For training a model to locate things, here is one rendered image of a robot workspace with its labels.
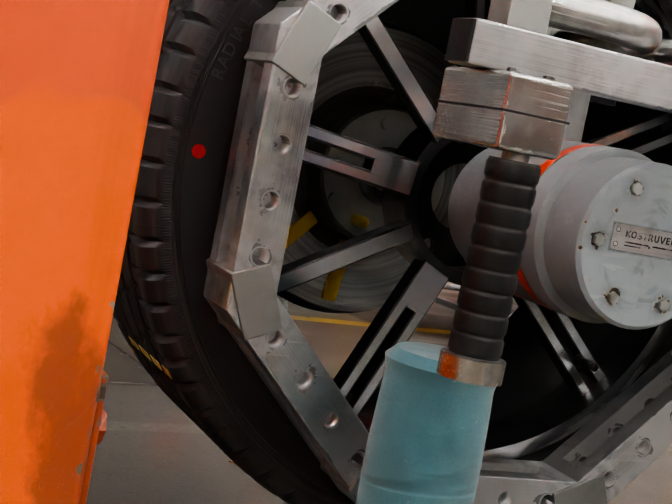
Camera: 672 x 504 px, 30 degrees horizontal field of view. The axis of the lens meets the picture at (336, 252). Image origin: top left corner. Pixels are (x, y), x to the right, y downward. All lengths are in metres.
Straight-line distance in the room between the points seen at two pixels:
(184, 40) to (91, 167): 0.40
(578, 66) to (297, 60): 0.23
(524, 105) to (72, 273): 0.31
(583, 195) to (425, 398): 0.19
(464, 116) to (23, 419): 0.35
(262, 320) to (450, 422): 0.17
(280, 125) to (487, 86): 0.21
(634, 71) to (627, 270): 0.16
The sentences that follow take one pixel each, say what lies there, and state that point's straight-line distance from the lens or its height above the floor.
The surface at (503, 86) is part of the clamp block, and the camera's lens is 0.81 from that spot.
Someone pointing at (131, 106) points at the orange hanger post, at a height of 0.88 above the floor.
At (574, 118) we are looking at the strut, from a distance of 1.10.
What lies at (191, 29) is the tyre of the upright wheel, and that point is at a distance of 1.04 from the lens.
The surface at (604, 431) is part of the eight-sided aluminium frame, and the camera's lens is 1.23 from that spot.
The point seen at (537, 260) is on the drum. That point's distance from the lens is 0.98.
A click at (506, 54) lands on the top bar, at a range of 0.83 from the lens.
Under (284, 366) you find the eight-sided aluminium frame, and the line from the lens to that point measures 1.01.
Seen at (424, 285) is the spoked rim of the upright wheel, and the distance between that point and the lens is 1.16.
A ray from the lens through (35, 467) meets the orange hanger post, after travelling 0.69.
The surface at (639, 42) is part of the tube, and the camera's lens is 0.91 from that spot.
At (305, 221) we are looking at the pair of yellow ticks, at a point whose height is 0.78.
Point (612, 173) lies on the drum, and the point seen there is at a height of 0.90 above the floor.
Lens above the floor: 0.90
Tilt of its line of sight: 6 degrees down
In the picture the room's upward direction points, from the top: 11 degrees clockwise
